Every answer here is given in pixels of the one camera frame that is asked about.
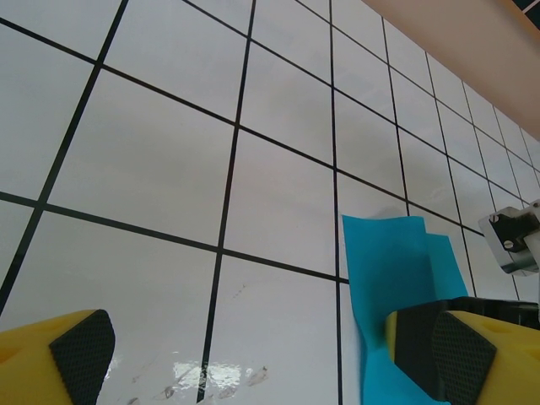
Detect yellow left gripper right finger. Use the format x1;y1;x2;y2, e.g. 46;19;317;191
430;310;540;405

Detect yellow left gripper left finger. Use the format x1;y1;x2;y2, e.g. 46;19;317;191
0;309;116;405

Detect blue paper sheet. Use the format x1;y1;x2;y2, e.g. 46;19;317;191
340;213;469;405

